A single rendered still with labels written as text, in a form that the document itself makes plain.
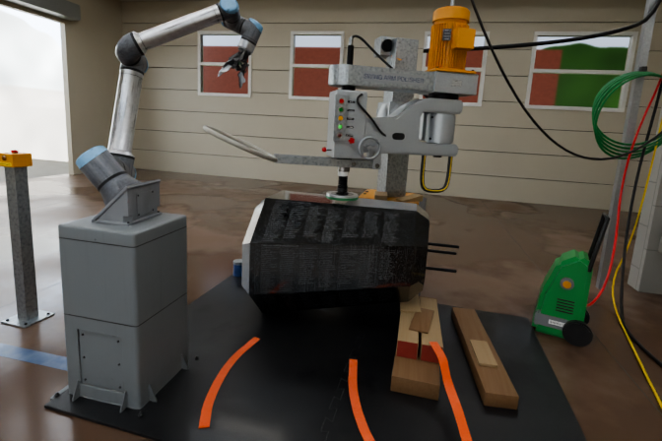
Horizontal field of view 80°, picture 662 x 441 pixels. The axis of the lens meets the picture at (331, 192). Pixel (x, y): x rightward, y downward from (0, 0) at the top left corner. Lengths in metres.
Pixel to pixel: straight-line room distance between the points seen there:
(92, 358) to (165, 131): 8.64
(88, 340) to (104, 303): 0.23
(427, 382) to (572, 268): 1.34
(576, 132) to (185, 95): 8.50
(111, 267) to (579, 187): 8.44
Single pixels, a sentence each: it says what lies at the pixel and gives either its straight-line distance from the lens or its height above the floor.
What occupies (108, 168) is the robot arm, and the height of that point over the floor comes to 1.10.
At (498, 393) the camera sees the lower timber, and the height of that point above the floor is 0.09.
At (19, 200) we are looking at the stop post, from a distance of 3.05.
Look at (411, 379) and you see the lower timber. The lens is 2.24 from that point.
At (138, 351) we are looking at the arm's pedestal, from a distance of 2.08.
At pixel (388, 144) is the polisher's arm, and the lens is 2.56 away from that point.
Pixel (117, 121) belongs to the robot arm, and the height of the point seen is 1.31.
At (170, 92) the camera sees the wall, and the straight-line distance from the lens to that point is 10.46.
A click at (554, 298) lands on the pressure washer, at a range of 3.13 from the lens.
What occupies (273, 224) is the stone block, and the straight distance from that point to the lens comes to 2.53.
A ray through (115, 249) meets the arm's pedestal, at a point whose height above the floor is 0.77.
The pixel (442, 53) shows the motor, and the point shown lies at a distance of 2.76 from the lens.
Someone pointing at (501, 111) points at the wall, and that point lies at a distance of 8.73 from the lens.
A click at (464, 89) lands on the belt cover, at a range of 2.75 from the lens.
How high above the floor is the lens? 1.35
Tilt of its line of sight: 10 degrees down
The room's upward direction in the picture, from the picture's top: 3 degrees clockwise
